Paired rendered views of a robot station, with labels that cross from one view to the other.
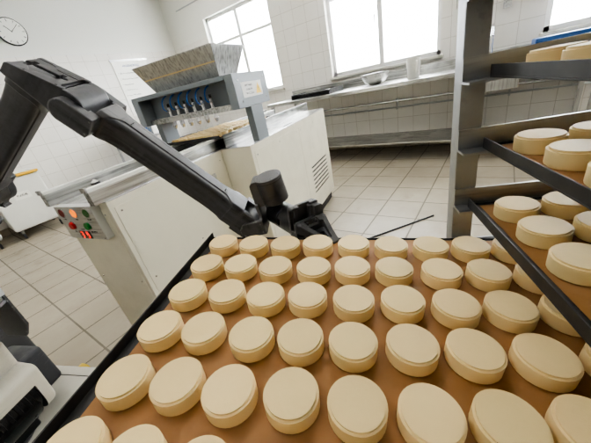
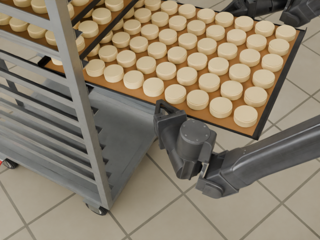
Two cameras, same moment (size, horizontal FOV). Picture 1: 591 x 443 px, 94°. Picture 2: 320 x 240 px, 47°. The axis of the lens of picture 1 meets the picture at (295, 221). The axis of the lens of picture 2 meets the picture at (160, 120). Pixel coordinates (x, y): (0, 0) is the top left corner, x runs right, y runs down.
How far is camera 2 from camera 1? 1.05 m
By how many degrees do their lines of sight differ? 101
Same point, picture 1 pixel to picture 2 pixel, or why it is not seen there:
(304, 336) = (205, 42)
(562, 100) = not seen: outside the picture
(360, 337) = (185, 38)
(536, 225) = (91, 26)
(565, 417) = (146, 14)
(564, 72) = not seen: outside the picture
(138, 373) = (273, 43)
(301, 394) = (212, 28)
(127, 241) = not seen: outside the picture
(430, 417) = (178, 19)
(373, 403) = (192, 23)
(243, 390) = (231, 32)
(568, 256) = (105, 14)
